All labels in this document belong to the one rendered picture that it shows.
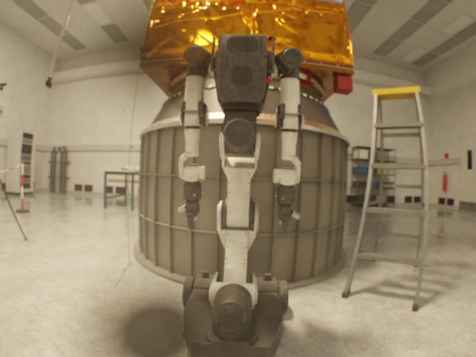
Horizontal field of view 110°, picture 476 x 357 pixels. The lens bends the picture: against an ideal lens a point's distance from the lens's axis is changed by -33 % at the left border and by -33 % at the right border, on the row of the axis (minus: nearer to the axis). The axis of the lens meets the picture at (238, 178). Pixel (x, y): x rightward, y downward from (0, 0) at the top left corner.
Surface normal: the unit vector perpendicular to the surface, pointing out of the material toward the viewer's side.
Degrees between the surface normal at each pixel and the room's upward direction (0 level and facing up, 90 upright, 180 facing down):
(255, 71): 105
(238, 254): 60
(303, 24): 88
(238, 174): 100
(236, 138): 90
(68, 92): 90
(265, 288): 45
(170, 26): 86
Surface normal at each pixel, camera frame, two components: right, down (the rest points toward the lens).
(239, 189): -0.04, 0.18
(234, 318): 0.08, -0.29
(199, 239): -0.28, 0.00
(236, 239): -0.01, -0.50
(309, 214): 0.44, 0.02
